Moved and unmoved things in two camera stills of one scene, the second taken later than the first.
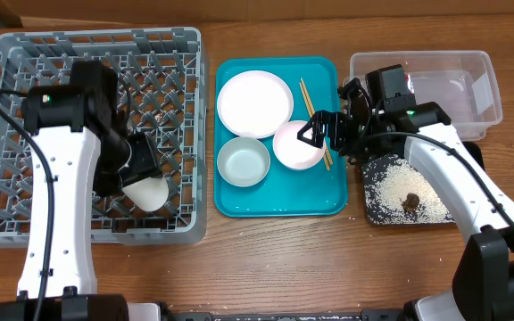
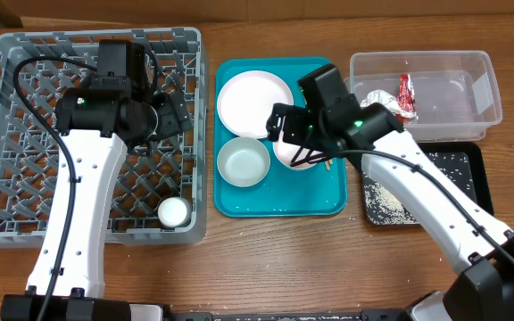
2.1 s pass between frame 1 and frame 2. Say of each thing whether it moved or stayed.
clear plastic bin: stayed
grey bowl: stayed
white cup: moved
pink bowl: stayed
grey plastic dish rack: stayed
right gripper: moved
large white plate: stayed
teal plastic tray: stayed
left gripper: moved
